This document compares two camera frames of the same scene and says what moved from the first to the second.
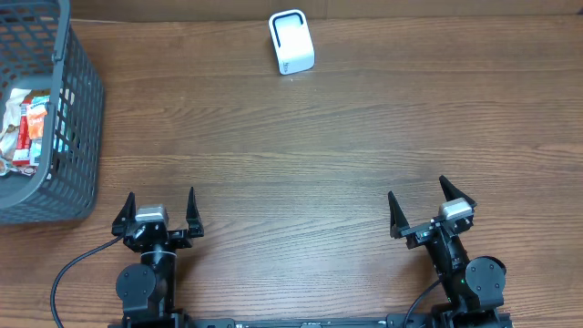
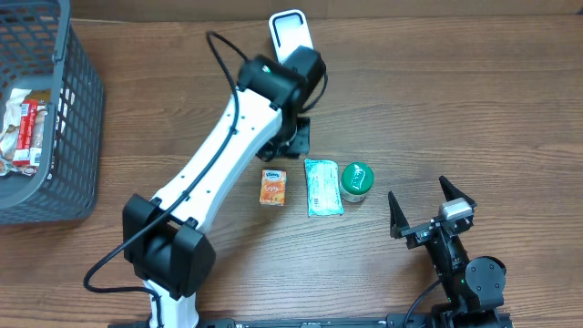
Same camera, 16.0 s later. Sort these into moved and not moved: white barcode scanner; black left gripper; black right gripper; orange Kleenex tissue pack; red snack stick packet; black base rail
Moved: orange Kleenex tissue pack; black left gripper
Not moved: red snack stick packet; black base rail; black right gripper; white barcode scanner
